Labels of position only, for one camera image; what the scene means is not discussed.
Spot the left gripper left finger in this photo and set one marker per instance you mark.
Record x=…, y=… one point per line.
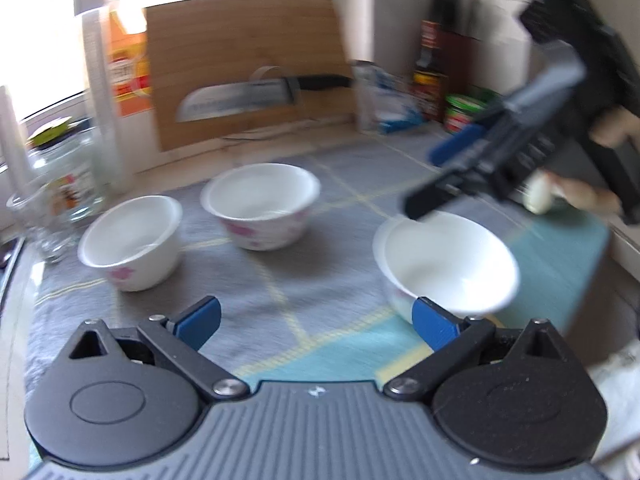
x=174, y=343

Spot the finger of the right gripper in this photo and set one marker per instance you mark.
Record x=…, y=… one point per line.
x=459, y=142
x=438, y=192

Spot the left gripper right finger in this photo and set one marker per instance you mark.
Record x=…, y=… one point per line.
x=457, y=344

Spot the white floral bowl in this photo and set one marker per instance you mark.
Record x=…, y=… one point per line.
x=136, y=244
x=262, y=207

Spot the green lidded sauce tub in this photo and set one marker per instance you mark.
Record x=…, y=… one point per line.
x=462, y=107

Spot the dark soy sauce bottle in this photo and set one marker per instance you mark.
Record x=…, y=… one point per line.
x=429, y=80

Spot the blue white salt bag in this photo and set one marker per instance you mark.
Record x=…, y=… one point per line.
x=385, y=106

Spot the dark red knife block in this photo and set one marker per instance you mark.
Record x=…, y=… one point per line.
x=461, y=26

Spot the grey checked dish mat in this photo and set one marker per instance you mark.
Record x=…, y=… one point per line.
x=315, y=310

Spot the clear patterned glass cup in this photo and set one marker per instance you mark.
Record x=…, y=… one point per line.
x=42, y=217

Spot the plastic wrap roll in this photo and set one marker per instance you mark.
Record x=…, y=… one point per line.
x=114, y=168

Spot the glass jar green lid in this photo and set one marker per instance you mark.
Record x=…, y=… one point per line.
x=63, y=157

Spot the orange cooking wine jug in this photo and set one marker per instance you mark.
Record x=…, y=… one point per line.
x=127, y=60

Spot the bamboo cutting board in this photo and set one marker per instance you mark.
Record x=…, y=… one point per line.
x=194, y=44

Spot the metal wire board stand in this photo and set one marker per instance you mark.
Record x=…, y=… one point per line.
x=272, y=77

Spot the black handled kitchen knife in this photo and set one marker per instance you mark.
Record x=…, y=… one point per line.
x=225, y=100

